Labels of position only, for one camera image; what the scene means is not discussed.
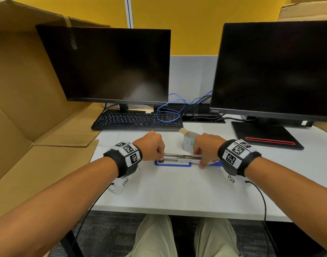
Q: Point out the black computer monitor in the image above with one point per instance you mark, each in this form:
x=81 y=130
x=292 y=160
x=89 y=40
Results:
x=110 y=61

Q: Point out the black wristband with marker tags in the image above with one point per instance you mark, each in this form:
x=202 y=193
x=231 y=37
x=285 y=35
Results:
x=234 y=155
x=120 y=157

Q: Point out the person's leg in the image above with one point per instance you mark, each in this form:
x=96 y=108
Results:
x=215 y=239
x=154 y=238

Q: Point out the flat black dock box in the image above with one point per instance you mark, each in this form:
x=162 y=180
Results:
x=206 y=119

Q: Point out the small cardboard box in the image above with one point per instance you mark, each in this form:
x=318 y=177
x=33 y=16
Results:
x=305 y=12

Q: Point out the black monitor with red-striped base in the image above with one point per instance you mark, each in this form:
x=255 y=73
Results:
x=276 y=66

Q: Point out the cardboard sheet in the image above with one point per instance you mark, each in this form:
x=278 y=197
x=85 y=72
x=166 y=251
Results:
x=326 y=128

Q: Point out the black keyboard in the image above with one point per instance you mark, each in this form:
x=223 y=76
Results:
x=134 y=120

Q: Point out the grey divider panel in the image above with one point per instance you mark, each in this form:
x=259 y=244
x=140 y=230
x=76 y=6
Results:
x=191 y=77

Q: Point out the person's left forearm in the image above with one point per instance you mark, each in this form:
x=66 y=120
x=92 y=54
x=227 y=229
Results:
x=56 y=203

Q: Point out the person's left leg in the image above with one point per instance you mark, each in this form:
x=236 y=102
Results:
x=154 y=238

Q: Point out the white partition post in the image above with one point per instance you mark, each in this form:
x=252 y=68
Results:
x=128 y=12

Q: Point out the small green staple box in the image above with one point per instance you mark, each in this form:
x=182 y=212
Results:
x=189 y=143

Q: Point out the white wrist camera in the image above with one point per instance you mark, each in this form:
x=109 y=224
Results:
x=120 y=186
x=233 y=179

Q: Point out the person's left fingers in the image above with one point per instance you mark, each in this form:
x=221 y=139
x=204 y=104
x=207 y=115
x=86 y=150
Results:
x=160 y=153

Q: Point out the person's left hand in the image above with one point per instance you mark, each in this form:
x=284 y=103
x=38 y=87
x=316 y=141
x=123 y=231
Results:
x=150 y=145

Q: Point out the person's right leg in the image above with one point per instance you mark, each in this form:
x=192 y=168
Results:
x=215 y=239

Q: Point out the blue and silver stapler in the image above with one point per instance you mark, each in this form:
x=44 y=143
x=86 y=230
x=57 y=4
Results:
x=177 y=157

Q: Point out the person's right hand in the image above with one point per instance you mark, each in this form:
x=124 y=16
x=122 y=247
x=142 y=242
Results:
x=209 y=147

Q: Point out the large open cardboard box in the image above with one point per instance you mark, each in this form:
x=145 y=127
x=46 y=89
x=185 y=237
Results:
x=21 y=98

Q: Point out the person's right forearm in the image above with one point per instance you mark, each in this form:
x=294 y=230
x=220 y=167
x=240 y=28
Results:
x=292 y=192

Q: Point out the person's right thumb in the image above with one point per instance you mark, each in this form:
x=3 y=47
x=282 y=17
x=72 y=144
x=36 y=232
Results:
x=203 y=163

